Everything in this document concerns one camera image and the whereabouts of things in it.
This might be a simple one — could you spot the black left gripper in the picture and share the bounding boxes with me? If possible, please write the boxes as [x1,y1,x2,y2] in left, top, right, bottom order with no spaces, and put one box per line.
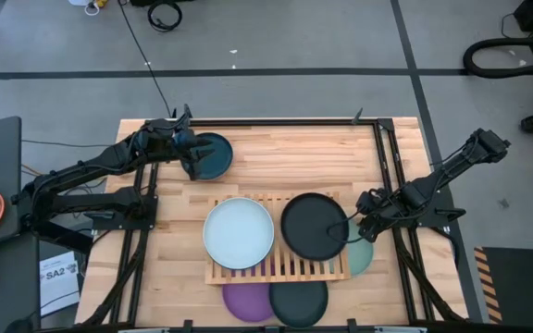
[167,120,217,182]

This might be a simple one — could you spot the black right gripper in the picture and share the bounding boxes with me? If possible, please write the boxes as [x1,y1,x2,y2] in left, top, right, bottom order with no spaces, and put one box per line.
[356,182,411,244]

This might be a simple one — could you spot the teal plate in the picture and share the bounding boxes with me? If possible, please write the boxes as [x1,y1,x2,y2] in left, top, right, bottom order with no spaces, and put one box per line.
[180,132,234,181]

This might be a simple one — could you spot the mint green plate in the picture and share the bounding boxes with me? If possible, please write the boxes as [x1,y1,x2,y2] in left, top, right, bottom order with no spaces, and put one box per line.
[328,218,375,278]

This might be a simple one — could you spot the black plate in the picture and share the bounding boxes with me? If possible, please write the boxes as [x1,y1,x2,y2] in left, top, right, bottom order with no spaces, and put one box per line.
[279,192,350,262]

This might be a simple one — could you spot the white plate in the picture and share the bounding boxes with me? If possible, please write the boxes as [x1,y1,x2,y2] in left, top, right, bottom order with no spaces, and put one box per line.
[202,197,276,271]

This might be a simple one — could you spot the dark green plate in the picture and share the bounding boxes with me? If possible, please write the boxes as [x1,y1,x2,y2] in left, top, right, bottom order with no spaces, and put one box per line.
[267,278,329,329]

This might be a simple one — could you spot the purple plate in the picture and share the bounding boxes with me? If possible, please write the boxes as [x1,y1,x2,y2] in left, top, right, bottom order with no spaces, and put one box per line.
[221,258,277,324]

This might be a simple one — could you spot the wooden slatted shelf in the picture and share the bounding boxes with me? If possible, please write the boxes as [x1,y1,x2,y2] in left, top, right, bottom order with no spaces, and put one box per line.
[204,191,353,286]

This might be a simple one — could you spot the black hazard-striped mat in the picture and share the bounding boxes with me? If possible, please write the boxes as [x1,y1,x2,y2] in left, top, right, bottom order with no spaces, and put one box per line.
[473,245,533,326]

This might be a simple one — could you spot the white printed paper sheet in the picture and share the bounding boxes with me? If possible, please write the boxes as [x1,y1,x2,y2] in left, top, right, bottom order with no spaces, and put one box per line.
[39,250,81,317]

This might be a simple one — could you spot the thin black floor cable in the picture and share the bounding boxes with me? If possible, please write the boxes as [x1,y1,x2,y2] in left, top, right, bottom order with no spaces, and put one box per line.
[118,0,175,117]

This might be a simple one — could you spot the black metal table frame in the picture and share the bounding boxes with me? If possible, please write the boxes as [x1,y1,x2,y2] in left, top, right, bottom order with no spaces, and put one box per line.
[79,106,469,333]

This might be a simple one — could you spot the coiled black cable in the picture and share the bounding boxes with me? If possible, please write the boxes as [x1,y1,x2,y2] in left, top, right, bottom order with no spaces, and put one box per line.
[147,0,184,33]

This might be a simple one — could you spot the thick black vacuum hose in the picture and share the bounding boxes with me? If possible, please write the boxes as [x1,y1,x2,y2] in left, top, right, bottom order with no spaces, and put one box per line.
[461,36,533,80]

